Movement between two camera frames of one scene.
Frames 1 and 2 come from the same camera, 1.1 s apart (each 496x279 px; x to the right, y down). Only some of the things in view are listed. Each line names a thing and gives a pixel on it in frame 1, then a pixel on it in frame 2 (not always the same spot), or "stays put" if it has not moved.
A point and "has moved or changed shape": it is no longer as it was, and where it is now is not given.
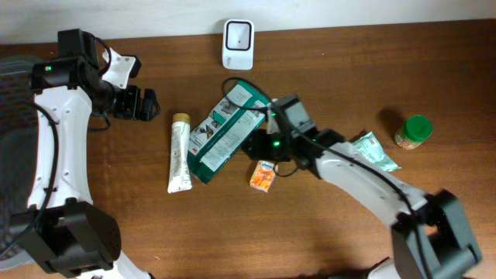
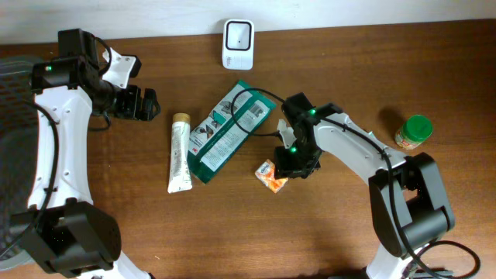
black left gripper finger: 149,97 stays put
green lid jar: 415,129 stays put
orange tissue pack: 263,176 has moved or changed shape
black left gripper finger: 150,111 stays put
